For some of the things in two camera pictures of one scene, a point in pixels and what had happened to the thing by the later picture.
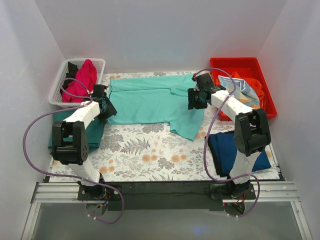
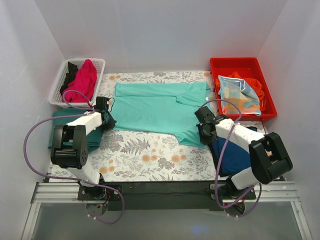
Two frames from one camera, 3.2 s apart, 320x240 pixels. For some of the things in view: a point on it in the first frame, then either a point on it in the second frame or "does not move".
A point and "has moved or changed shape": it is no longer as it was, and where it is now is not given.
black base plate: x=162 y=196 does not move
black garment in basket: x=71 y=70 does not move
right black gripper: x=192 y=99 -> x=203 y=130
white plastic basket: x=55 y=97 does not move
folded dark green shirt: x=94 y=131 does not move
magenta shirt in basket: x=86 y=75 does not move
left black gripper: x=109 y=110 -> x=110 y=121
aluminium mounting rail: x=270 y=192 does not move
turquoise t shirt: x=162 y=99 has moved or changed shape
